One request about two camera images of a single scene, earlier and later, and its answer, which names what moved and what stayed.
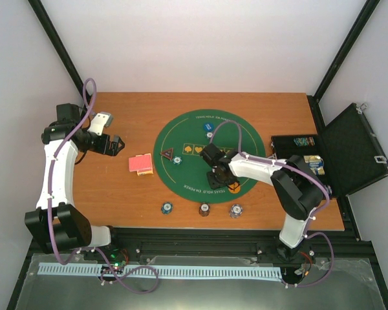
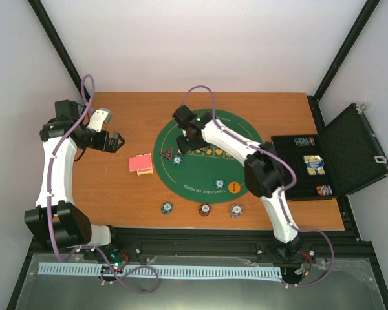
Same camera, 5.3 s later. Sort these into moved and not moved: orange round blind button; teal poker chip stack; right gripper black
Moved: right gripper black
Not moved: orange round blind button; teal poker chip stack
